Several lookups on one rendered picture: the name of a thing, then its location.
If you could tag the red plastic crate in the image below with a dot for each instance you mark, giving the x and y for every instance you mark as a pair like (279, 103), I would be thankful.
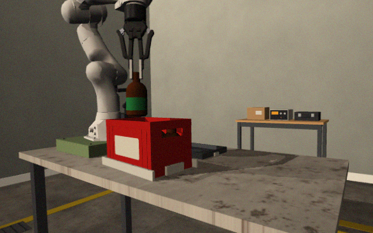
(141, 144)

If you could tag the brown bottle with green label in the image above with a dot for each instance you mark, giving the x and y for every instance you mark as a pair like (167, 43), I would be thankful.
(136, 98)

